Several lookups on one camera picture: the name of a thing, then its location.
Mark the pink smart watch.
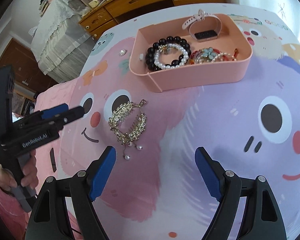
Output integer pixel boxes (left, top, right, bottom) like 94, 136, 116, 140
182, 9, 222, 42

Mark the white pearl bracelet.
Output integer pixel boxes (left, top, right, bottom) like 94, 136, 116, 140
154, 43, 189, 70

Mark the pink plastic tray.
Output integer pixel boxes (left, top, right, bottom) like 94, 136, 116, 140
129, 14, 253, 93

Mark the yellow mug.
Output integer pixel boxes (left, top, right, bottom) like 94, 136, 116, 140
89, 0, 100, 8

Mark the teal flower brooch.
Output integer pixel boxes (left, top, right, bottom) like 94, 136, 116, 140
201, 47, 218, 61

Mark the long pearl necklace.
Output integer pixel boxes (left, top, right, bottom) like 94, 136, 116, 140
192, 51, 237, 65

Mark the gold leaf hair comb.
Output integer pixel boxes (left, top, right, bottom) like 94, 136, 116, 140
108, 99, 147, 160

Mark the black bead bracelet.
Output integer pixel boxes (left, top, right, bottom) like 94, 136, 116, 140
146, 36, 192, 72

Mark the red string bead bracelet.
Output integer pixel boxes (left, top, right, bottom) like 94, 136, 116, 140
188, 48, 240, 66

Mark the left hand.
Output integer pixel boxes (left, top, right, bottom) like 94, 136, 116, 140
0, 149, 39, 192

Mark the round pearl brooch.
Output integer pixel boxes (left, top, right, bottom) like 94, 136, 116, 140
119, 49, 127, 56

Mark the white lace covered furniture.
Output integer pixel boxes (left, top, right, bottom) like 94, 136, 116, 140
29, 0, 95, 83

